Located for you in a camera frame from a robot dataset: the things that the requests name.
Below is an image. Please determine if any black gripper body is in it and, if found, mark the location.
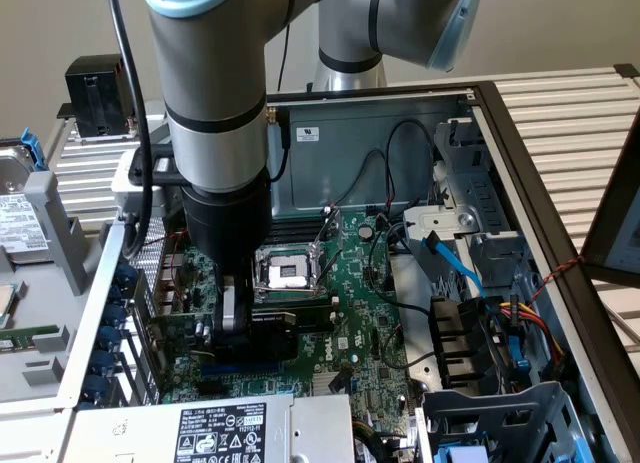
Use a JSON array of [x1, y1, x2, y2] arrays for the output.
[[180, 175, 274, 280]]

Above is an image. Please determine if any green GPU card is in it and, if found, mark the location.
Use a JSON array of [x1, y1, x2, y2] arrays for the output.
[[144, 307, 300, 368]]

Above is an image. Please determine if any CPU socket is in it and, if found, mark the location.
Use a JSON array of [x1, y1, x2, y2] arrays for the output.
[[252, 243, 334, 304]]

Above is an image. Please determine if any blue expansion slot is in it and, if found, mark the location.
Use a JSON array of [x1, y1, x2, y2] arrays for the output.
[[199, 360, 285, 378]]

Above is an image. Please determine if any RAM stick with white label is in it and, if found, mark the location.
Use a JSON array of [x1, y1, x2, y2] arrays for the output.
[[294, 306, 337, 335]]

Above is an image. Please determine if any metal socket cover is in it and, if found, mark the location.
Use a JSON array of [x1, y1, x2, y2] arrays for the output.
[[310, 208, 347, 284]]

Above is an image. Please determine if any silver chipset heatsink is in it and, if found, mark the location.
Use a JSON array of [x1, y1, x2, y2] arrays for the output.
[[312, 370, 351, 397]]

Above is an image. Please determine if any blue card clip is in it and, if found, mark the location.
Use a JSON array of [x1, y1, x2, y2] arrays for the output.
[[97, 326, 121, 352], [88, 350, 114, 377], [105, 302, 129, 329], [115, 262, 139, 287], [82, 375, 109, 403]]

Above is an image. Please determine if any green motherboard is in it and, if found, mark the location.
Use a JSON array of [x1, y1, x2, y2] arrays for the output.
[[159, 206, 419, 437]]

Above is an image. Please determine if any open metal PC case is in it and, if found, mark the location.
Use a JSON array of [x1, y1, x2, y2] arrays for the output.
[[55, 80, 640, 463]]

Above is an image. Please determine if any silver power supply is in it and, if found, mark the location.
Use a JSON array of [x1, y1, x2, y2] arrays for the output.
[[59, 393, 357, 463]]

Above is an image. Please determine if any grey parts rack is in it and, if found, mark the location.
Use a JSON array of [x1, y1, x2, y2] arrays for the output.
[[0, 170, 124, 409]]

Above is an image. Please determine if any silver hard disk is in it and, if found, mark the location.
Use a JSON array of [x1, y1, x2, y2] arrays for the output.
[[0, 145, 54, 264]]

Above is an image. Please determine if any green RAM stick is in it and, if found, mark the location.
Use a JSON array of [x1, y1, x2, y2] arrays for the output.
[[0, 324, 61, 353]]

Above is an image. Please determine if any black fan shroud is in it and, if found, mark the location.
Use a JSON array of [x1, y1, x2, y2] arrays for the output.
[[429, 295, 504, 389]]

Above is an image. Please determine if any silver CPU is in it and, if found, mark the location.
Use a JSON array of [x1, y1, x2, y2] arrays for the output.
[[0, 282, 29, 332]]

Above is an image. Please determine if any metal disk bay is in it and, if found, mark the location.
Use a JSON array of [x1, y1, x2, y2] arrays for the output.
[[402, 117, 534, 304]]

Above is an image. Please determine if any blue drive caddy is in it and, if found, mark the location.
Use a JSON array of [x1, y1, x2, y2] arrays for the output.
[[433, 445, 489, 463]]

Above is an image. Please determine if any grey drive cage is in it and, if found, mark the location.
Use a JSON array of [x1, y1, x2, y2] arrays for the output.
[[414, 381, 589, 463]]

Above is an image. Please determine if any blue plastic latch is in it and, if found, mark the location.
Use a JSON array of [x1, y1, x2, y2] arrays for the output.
[[508, 332, 532, 380]]

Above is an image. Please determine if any dark framed panel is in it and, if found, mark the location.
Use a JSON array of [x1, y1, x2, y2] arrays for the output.
[[581, 115, 640, 290]]

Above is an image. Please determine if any thin black camera cable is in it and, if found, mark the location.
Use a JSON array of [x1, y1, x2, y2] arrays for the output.
[[267, 25, 294, 184]]

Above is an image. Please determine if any grey corner bracket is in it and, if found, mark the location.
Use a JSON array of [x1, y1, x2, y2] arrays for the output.
[[132, 110, 172, 150]]

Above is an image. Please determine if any thick black cable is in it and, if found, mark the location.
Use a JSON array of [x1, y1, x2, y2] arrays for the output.
[[107, 0, 154, 260]]

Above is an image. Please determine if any blue disk rail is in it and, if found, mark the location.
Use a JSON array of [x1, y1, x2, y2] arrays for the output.
[[19, 126, 49, 172]]

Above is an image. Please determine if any blue disk wire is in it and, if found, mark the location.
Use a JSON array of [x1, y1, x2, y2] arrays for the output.
[[422, 231, 486, 299]]

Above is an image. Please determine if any yellow red wire bundle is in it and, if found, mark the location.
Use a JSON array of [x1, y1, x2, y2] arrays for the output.
[[499, 295, 569, 379]]

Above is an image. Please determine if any red black twisted wire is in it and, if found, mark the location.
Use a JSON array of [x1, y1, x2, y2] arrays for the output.
[[529, 255, 586, 304]]

